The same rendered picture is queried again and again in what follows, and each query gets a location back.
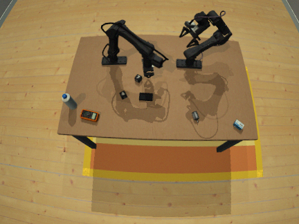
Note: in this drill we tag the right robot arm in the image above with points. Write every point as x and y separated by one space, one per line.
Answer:
123 31

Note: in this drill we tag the small blue and white box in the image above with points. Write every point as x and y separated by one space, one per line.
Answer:
238 124

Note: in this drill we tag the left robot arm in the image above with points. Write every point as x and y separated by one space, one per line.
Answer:
216 38

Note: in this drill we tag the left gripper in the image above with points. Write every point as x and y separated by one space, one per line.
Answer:
195 32

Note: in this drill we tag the grey bottle with blue cap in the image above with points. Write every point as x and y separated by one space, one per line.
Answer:
69 101

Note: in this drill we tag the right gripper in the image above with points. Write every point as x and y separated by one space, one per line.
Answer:
146 68

